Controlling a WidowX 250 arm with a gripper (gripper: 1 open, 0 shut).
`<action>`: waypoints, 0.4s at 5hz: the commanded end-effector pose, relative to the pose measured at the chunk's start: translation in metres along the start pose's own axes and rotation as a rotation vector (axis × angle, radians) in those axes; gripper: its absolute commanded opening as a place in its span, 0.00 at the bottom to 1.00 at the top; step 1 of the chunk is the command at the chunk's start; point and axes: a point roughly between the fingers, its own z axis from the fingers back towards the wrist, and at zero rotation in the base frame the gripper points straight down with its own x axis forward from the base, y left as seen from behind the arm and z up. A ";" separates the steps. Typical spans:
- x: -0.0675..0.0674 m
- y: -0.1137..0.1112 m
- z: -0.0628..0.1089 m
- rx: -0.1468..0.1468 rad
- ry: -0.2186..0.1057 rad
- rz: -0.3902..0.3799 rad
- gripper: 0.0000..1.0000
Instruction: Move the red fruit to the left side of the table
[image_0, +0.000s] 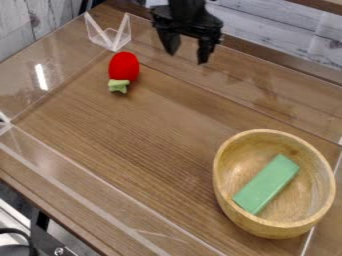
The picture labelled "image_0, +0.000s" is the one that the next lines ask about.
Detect green rectangular block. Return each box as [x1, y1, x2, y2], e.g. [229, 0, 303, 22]
[232, 154, 300, 215]

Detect black table leg bracket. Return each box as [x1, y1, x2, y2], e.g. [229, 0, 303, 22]
[30, 208, 79, 256]

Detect black cable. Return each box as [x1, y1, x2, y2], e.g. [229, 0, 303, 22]
[0, 225, 41, 256]

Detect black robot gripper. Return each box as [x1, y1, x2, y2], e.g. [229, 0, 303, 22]
[149, 0, 223, 64]

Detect clear acrylic table fence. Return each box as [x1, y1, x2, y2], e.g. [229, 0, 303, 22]
[0, 6, 342, 256]

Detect red plush strawberry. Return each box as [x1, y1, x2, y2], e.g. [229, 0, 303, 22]
[108, 52, 140, 94]

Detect clear acrylic corner bracket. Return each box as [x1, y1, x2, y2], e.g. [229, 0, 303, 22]
[84, 12, 131, 52]

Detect wooden bowl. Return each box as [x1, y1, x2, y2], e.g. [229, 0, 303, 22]
[212, 129, 336, 239]

